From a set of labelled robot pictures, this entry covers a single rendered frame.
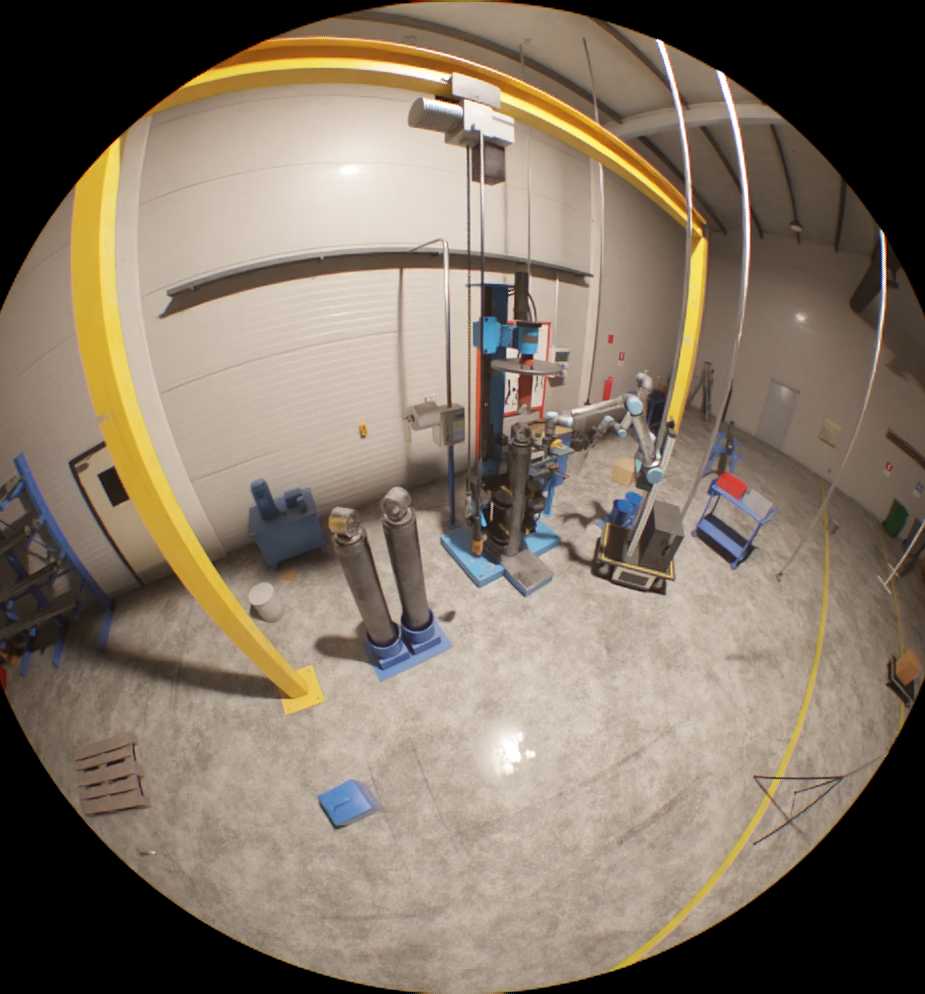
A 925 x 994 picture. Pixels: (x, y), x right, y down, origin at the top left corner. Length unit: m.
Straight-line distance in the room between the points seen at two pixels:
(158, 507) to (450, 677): 2.44
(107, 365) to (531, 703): 3.35
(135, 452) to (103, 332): 0.53
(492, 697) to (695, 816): 2.17
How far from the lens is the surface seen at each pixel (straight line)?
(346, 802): 2.43
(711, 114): 6.92
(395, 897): 2.83
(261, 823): 3.11
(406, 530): 1.86
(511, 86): 2.50
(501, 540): 3.13
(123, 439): 1.60
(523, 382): 2.39
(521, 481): 2.90
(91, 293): 1.64
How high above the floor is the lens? 2.65
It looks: 35 degrees down
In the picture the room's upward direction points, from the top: 1 degrees counter-clockwise
